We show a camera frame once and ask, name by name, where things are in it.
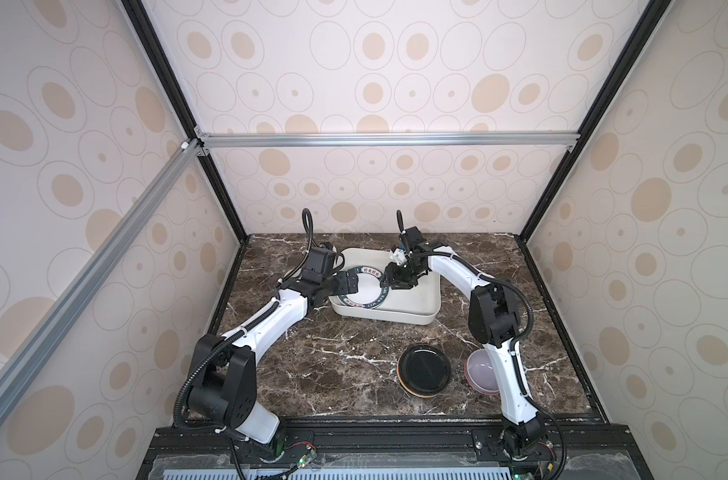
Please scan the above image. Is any silver aluminium rail back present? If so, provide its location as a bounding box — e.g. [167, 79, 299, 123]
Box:
[200, 131, 580, 149]

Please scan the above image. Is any green rim lettered plate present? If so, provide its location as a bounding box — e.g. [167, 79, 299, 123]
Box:
[338, 266, 390, 309]

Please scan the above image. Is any purple bowl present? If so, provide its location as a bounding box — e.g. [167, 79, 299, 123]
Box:
[464, 349, 499, 396]

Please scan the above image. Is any silver aluminium rail left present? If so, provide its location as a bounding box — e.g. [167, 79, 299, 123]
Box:
[0, 138, 203, 427]

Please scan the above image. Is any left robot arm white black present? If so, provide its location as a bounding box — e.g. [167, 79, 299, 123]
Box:
[173, 242, 357, 445]

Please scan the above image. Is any black plate orange rim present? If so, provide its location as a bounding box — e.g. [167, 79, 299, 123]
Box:
[397, 344, 452, 398]

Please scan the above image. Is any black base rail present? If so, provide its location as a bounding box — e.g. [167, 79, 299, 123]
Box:
[137, 417, 652, 479]

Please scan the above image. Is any white plastic bin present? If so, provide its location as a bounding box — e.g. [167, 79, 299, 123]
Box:
[330, 248, 441, 326]

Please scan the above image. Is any silver aluminium rail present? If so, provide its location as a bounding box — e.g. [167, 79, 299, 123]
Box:
[200, 131, 580, 149]
[0, 138, 203, 427]

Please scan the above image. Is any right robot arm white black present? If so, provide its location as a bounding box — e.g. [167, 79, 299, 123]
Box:
[381, 226, 567, 477]

